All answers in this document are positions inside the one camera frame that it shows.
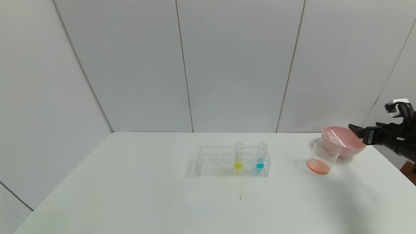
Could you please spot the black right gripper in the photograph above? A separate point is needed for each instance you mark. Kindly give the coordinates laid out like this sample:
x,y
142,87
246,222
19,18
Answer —
x,y
369,136

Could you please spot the test tube with red pigment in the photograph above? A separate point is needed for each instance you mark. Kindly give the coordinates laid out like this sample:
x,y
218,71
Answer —
x,y
336,138

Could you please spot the test tube with yellow pigment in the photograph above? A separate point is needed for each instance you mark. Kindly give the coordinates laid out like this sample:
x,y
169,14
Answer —
x,y
238,165

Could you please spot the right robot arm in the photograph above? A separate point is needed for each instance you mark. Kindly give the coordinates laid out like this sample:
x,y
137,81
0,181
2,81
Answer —
x,y
410,146

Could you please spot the clear plastic beaker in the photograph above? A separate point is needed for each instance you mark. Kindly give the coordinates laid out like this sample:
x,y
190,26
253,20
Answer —
x,y
320,166

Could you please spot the test tube with blue pigment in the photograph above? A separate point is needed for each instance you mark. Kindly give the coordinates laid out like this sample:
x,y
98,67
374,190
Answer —
x,y
260,165

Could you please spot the clear plastic test tube rack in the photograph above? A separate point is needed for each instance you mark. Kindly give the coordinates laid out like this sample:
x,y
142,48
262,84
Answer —
x,y
224,170

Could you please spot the pink bowl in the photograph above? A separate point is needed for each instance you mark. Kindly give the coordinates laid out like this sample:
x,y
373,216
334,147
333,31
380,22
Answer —
x,y
352,146

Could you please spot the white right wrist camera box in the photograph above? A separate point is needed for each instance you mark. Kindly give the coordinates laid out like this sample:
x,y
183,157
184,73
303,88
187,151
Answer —
x,y
395,109

